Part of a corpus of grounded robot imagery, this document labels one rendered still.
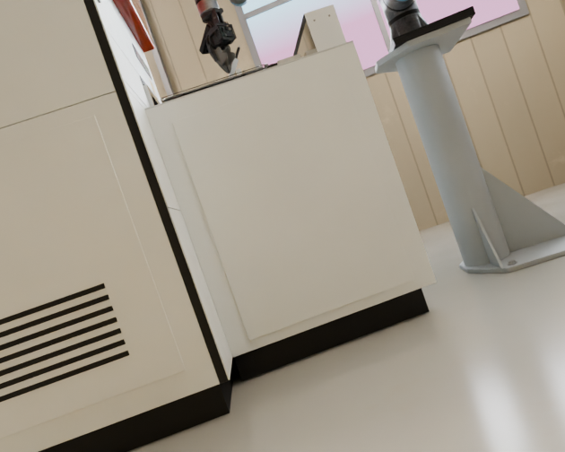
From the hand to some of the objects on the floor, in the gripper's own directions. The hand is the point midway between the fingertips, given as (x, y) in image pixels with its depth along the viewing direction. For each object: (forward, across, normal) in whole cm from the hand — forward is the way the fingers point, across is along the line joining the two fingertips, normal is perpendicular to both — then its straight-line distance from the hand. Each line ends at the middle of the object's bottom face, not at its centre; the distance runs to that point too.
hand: (226, 70), depth 172 cm
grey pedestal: (+97, +58, -51) cm, 124 cm away
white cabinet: (+97, +10, +6) cm, 98 cm away
